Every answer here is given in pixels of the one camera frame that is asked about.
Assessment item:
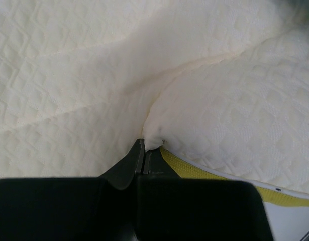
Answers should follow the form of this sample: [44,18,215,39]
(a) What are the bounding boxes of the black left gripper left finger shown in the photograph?
[0,139,145,240]

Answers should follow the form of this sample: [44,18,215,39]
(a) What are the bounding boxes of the cream quilted pillow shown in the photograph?
[0,1,309,207]

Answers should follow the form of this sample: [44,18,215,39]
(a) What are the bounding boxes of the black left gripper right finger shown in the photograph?
[135,149,273,240]

